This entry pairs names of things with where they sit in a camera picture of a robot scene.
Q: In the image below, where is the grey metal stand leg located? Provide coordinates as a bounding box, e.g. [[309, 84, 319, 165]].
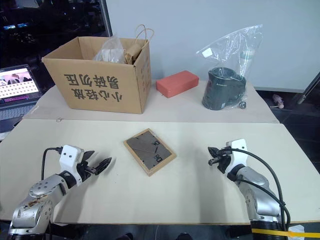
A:
[[296, 70, 320, 105]]

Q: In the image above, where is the printed cardboard box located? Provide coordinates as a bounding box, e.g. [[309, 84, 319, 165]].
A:
[[41, 36, 152, 115]]

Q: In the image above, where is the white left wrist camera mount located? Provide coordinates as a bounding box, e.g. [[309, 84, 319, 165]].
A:
[[59, 144, 85, 187]]

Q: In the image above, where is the red rectangular block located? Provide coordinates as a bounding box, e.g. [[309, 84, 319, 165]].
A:
[[155, 70, 200, 99]]

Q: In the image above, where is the wooden picture frame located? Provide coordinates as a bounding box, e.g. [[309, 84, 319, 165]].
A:
[[123, 127, 178, 178]]

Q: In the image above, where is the grey metal post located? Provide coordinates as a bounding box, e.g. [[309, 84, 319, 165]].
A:
[[100, 0, 114, 39]]

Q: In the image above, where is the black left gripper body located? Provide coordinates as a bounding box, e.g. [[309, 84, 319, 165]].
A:
[[75, 160, 98, 184]]

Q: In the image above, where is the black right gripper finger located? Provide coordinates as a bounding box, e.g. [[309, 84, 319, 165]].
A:
[[207, 146, 221, 157], [207, 156, 222, 167]]

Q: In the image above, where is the black cylindrical container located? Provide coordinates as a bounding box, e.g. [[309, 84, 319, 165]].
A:
[[201, 66, 247, 111]]

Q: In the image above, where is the laptop computer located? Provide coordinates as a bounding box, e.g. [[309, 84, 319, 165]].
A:
[[0, 64, 44, 134]]

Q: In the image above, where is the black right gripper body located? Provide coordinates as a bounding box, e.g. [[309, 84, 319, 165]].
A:
[[216, 149, 233, 174]]

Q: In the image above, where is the large clear zip bag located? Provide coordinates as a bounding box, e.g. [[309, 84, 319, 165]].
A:
[[195, 23, 264, 111]]

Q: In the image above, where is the crumpled clear plastic bag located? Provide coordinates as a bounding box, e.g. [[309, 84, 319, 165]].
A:
[[92, 34, 126, 64]]

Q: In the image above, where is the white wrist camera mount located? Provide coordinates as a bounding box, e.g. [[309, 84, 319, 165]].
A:
[[225, 138, 249, 171], [59, 144, 85, 187]]

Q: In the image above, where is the white crumpled scrap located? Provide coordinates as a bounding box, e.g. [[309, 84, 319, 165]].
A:
[[290, 224, 305, 235]]

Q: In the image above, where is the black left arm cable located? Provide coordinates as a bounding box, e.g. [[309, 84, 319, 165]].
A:
[[40, 147, 64, 181]]

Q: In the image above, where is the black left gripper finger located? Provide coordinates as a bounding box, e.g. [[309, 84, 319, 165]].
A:
[[82, 150, 96, 164], [94, 157, 113, 175]]

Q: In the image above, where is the brown paper bag with handles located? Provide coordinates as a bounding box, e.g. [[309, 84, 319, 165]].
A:
[[124, 24, 155, 65]]

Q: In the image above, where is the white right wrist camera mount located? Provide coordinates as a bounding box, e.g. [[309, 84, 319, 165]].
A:
[[225, 138, 249, 171]]

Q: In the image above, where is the pink object on floor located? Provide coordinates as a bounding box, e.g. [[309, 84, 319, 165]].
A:
[[270, 93, 286, 110]]

